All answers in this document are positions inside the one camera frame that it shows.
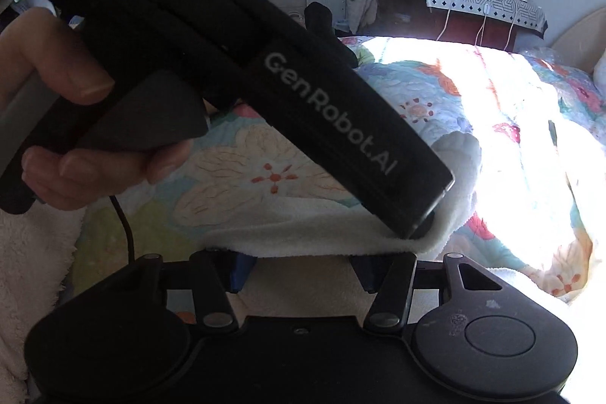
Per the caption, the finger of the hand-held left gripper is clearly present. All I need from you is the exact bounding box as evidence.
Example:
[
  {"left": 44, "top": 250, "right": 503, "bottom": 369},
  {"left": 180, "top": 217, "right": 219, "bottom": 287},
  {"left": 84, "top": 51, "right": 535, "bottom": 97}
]
[{"left": 406, "top": 210, "right": 439, "bottom": 240}]

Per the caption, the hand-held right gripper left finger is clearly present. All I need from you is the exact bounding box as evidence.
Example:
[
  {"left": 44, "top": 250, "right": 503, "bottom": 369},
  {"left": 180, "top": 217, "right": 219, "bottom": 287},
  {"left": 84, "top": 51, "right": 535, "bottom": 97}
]
[{"left": 106, "top": 248, "right": 259, "bottom": 336}]

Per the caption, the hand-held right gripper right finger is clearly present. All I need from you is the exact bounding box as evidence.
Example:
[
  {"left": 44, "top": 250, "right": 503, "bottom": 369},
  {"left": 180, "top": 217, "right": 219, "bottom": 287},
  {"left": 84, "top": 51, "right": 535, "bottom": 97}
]
[{"left": 349, "top": 251, "right": 509, "bottom": 335}]

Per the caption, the cream fleece jacket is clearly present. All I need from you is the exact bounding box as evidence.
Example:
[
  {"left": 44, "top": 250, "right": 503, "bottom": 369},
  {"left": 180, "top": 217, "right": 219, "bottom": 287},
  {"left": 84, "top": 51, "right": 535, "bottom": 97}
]
[{"left": 0, "top": 132, "right": 573, "bottom": 390}]

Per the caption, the person's left hand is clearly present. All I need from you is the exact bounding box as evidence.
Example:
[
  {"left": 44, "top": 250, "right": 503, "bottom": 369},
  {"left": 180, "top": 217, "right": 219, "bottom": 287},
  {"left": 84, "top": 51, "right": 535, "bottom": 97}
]
[{"left": 0, "top": 10, "right": 196, "bottom": 212}]

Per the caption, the floral quilt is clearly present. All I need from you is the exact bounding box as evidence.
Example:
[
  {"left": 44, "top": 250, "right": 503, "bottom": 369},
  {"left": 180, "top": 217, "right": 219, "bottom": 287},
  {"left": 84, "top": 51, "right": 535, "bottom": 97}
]
[{"left": 71, "top": 35, "right": 606, "bottom": 320}]

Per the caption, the dark rounded object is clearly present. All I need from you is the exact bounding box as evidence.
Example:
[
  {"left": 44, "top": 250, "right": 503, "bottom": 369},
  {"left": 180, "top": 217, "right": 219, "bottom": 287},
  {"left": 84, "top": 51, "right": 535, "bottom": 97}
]
[{"left": 304, "top": 3, "right": 359, "bottom": 68}]

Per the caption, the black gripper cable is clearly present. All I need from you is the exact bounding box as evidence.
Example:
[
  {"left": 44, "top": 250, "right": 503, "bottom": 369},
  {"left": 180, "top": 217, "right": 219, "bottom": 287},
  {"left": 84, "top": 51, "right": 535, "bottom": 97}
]
[{"left": 110, "top": 195, "right": 143, "bottom": 265}]

